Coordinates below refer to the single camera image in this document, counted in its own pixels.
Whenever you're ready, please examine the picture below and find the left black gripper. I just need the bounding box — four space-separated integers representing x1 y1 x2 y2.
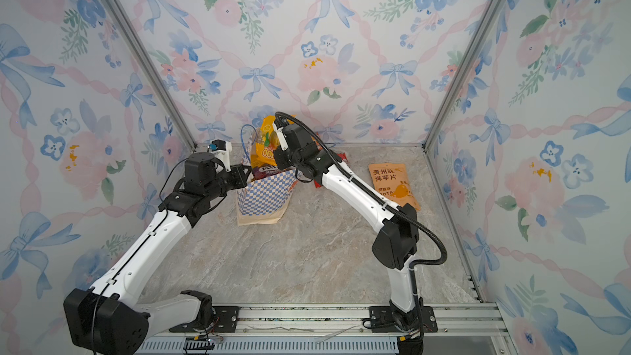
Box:
209 163 254 202

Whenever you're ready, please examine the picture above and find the purple Fox's candy packet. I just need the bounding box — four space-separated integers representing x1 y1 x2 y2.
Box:
252 165 279 181

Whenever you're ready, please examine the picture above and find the yellow mango candy bag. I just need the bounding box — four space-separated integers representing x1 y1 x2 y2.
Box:
251 114 279 168

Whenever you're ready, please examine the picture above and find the blue checkered paper bag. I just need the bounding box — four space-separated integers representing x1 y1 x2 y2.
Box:
235 123 299 227

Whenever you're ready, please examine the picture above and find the tan potato chips pouch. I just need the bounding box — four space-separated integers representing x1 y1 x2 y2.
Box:
368 163 421 211

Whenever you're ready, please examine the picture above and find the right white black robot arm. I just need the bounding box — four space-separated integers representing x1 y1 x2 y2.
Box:
274 118 422 332

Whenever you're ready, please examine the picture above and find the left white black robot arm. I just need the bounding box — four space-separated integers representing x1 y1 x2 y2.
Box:
63 151 252 354

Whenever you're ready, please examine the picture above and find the red fruit candy bag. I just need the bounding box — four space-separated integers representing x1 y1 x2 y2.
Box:
314 153 348 189

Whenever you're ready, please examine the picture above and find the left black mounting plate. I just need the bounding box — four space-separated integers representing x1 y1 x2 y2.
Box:
169 306 241 334

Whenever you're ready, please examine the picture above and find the black mounting plate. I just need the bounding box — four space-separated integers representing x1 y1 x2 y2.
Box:
363 306 438 334
169 306 241 334

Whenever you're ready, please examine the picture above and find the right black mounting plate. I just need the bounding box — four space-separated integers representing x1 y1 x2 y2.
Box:
363 306 438 334

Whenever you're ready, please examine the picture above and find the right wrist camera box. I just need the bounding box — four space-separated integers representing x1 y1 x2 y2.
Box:
274 126 289 151

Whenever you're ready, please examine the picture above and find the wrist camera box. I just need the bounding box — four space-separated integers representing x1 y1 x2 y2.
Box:
207 140 232 172
274 126 289 151

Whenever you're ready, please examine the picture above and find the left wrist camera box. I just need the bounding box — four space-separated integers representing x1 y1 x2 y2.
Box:
207 140 232 172

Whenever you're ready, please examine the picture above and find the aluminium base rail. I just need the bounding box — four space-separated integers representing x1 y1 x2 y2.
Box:
139 303 517 354

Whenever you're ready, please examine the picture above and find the black corrugated cable conduit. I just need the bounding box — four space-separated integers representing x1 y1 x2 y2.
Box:
274 111 449 267

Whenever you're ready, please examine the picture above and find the left aluminium corner post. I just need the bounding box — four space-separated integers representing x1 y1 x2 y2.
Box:
102 0 197 151

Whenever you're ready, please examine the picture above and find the aluminium corner post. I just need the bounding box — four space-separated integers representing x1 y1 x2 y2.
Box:
422 0 524 151
102 0 197 151

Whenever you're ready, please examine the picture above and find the right aluminium corner post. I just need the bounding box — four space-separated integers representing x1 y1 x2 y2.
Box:
422 0 524 151

